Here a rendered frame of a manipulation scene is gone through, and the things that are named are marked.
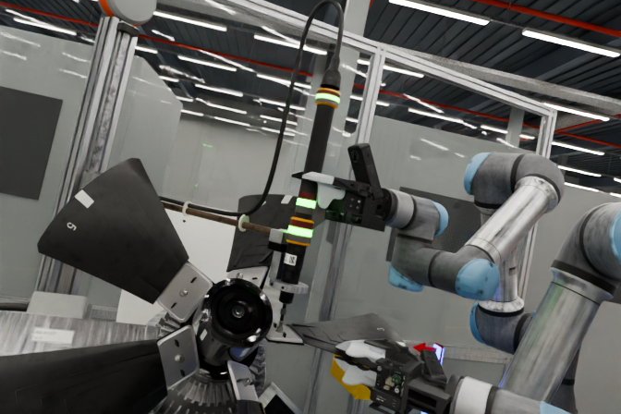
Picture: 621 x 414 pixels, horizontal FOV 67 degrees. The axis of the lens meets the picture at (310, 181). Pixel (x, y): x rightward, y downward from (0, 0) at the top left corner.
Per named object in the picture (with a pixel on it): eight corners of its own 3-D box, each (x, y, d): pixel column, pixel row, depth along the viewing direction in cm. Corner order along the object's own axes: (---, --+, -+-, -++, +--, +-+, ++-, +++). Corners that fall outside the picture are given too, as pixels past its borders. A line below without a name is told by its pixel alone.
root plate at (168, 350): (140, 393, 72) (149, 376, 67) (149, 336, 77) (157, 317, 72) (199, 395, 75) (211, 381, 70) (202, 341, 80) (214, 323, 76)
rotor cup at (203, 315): (172, 379, 76) (190, 349, 68) (181, 298, 86) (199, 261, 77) (256, 384, 82) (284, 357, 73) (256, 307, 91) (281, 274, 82)
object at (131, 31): (61, 253, 120) (117, 22, 124) (80, 254, 124) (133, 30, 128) (67, 255, 118) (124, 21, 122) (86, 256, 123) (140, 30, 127)
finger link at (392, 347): (365, 333, 78) (415, 353, 73) (369, 331, 79) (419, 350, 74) (359, 359, 78) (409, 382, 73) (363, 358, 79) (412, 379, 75)
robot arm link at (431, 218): (446, 243, 99) (455, 204, 99) (408, 235, 93) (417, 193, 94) (420, 237, 106) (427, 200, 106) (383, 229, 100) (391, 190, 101)
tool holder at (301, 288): (252, 281, 84) (263, 227, 85) (275, 281, 90) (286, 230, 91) (292, 294, 79) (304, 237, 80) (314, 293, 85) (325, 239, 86)
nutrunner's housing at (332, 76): (270, 299, 83) (322, 52, 86) (283, 298, 86) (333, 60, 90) (287, 306, 81) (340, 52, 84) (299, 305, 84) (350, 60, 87)
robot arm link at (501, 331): (518, 367, 120) (515, 157, 110) (466, 347, 131) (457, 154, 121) (540, 347, 127) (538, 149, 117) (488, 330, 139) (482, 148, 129)
